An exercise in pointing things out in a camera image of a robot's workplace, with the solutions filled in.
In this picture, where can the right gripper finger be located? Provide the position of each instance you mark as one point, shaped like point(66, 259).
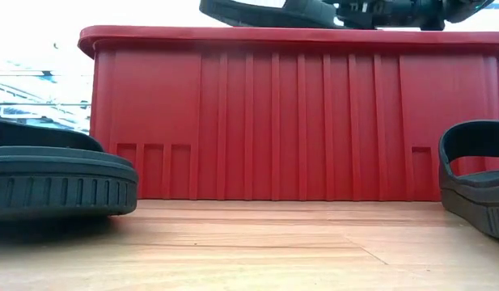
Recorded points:
point(352, 16)

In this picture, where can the red plastic bin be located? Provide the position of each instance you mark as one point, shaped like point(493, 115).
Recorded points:
point(273, 121)

